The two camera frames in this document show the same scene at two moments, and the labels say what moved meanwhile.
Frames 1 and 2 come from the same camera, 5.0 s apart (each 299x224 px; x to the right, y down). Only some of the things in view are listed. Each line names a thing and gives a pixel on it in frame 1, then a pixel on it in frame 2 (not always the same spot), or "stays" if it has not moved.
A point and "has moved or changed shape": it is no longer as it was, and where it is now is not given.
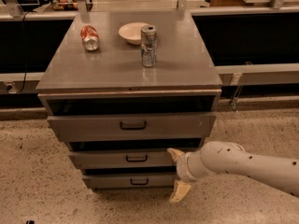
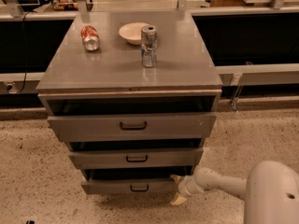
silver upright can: (149, 39) stays
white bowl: (132, 32) stays
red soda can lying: (90, 37) stays
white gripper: (182, 170) -> (187, 186)
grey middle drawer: (145, 159) stays
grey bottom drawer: (130, 181) has moved or changed shape
